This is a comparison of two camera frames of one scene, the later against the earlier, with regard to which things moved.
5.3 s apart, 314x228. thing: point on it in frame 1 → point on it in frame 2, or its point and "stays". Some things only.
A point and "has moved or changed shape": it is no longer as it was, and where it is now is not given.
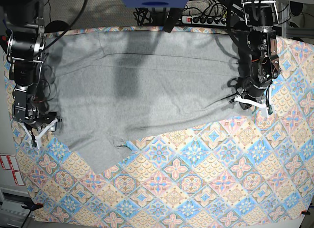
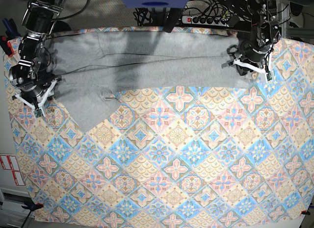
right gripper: (248, 89) → (252, 54)
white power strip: (210, 20) stays
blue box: (154, 0) stays
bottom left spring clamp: (31, 206) stays
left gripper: (42, 121) → (33, 82)
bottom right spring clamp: (305, 212) stays
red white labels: (9, 163) stays
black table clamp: (172, 18) stays
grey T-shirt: (109, 88) has moved or changed shape
